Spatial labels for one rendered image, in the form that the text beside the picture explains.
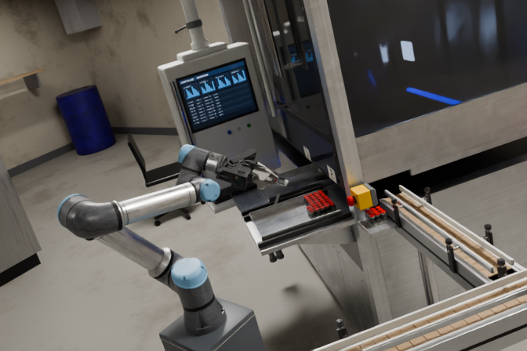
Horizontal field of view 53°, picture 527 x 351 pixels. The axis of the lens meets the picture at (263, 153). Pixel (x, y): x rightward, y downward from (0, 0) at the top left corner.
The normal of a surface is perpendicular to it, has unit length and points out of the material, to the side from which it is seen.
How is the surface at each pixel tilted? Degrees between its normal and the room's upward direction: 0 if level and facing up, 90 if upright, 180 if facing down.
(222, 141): 90
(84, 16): 90
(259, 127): 90
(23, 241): 90
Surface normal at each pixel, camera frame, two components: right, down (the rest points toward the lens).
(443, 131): 0.23, 0.26
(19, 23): 0.72, 0.04
